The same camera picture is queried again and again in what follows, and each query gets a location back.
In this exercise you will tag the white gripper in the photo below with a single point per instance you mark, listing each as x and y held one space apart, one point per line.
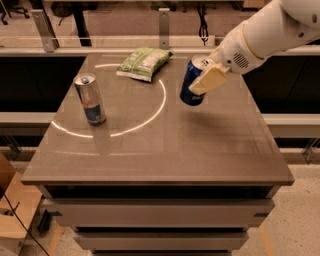
235 50

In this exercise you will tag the blue pepsi can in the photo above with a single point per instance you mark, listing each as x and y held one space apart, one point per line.
195 67

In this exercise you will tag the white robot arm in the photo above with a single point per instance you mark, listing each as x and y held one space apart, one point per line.
280 25

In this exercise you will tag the green jalapeno chip bag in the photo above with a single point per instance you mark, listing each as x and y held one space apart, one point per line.
143 63

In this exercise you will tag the silver red bull can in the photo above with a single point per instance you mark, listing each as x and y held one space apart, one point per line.
89 95

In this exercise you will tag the upper white drawer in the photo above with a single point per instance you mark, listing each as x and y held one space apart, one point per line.
160 213

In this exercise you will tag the white drawer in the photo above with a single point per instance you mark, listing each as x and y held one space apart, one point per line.
161 242
160 213

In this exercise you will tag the black table leg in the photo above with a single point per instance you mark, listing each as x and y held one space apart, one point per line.
83 33

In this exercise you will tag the lower white drawer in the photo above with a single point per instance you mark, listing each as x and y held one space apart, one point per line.
161 242

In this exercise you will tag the black office chair base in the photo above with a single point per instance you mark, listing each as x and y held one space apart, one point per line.
8 7

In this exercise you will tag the cardboard box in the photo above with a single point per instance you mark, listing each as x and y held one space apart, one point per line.
18 205

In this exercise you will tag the middle metal railing bracket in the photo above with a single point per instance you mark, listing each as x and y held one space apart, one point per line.
164 28

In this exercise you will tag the metal railing bracket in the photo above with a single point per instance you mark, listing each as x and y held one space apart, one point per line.
45 29
164 28

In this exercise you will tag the left metal railing bracket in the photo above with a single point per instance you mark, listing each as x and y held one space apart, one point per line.
45 29

